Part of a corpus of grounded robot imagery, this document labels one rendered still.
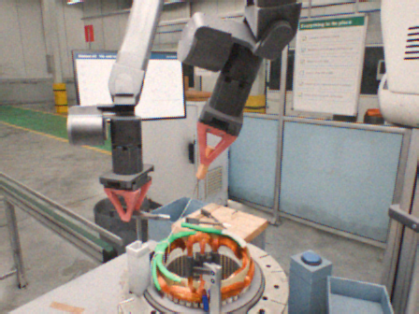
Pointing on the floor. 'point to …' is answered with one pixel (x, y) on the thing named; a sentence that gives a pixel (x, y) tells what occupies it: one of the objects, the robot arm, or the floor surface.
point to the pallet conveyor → (12, 197)
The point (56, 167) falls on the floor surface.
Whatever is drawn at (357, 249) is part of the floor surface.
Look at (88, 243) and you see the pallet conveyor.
